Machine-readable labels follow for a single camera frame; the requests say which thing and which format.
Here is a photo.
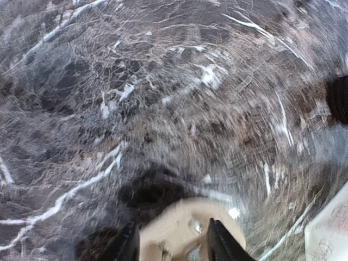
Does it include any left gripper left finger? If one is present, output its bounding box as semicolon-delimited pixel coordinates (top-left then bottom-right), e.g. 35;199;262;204
90;222;140;261

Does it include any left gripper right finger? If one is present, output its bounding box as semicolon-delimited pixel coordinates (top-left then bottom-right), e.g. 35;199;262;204
206;218;255;261

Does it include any brown pulp cup carrier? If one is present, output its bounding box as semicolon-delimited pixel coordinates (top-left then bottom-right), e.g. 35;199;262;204
139;197;246;260

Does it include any white paper takeout bag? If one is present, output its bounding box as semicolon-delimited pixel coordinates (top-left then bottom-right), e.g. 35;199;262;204
304;191;347;261

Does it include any stack of black lids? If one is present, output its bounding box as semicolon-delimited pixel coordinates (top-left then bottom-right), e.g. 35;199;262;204
326;75;347;125

